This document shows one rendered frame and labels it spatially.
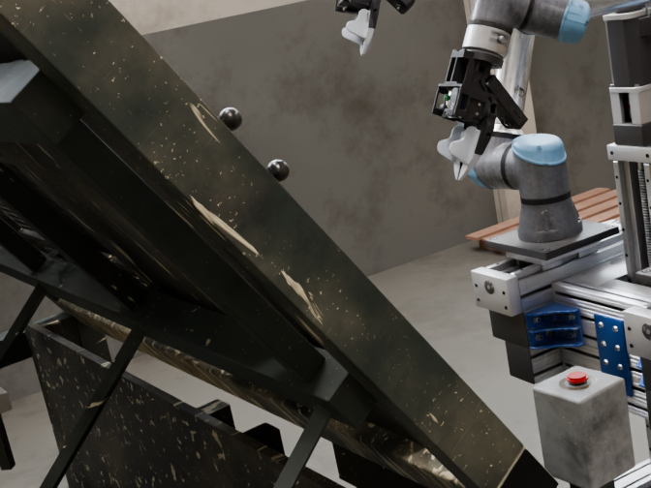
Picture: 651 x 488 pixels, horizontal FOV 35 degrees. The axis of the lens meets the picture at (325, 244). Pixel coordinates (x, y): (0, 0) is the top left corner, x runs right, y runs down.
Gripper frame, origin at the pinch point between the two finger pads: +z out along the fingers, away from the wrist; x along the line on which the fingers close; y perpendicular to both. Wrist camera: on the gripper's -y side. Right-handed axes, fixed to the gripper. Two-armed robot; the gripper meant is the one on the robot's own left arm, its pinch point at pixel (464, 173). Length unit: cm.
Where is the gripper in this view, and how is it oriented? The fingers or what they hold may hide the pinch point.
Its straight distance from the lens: 178.8
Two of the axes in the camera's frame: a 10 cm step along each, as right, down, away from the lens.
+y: -8.6, -2.0, -4.7
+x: 4.5, 1.4, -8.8
